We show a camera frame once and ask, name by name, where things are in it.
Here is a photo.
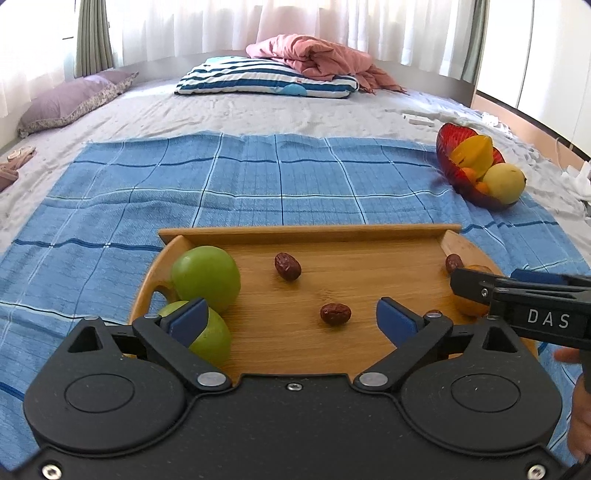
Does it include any purple floral pillow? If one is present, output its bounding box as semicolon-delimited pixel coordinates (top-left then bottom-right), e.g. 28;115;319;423
17;70;139;138

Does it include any beige garment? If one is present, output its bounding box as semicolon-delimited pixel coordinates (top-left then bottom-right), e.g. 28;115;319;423
7;145;37;165

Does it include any large orange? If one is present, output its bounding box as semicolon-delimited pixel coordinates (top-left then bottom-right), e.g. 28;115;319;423
450;264;497;318

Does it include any person's right hand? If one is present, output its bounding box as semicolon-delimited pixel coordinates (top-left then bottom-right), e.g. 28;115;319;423
553;347;591;462

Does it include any pink crumpled blanket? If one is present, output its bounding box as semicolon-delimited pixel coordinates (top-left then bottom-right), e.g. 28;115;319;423
246;34;409;95

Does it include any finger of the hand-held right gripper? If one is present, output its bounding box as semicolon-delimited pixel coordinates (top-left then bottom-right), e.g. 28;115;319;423
449;267;514;306
510;269;591;288

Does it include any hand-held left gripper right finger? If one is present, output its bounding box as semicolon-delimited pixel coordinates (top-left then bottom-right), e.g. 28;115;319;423
353;296;539;393

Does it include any wooden tray with handles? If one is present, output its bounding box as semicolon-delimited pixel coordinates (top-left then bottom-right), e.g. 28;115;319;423
128;224;539;386

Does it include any blue white striped pillow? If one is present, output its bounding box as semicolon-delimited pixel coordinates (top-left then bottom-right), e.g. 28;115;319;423
174;55;360;99

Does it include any dark wooden bed headboard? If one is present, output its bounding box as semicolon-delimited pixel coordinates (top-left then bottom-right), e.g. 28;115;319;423
372;58;476;108

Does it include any shiny green apple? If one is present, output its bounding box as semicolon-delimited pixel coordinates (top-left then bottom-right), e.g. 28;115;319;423
171;246;242;315

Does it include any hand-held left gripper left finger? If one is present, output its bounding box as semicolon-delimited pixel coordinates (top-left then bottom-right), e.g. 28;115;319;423
67;298;232;393

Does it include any large dull green apple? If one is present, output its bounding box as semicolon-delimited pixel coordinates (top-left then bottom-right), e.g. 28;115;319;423
157;301;232;365

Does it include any red glass bowl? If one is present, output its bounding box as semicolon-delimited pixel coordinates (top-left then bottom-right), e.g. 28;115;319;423
436;122;520;212

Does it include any white sheer curtain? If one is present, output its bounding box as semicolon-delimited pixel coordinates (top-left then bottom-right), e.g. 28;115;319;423
108;0;462;70

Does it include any yellow starfruit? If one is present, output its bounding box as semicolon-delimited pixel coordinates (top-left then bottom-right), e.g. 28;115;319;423
450;134;495;181

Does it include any yellow pear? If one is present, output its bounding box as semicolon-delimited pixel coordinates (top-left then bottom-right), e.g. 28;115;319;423
482;163;527;205

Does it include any green curtain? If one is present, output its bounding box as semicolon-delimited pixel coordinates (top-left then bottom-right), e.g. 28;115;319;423
457;0;489;84
74;0;114;78

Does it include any blue plaid cloth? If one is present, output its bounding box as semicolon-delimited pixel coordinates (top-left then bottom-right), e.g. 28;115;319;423
0;131;591;462

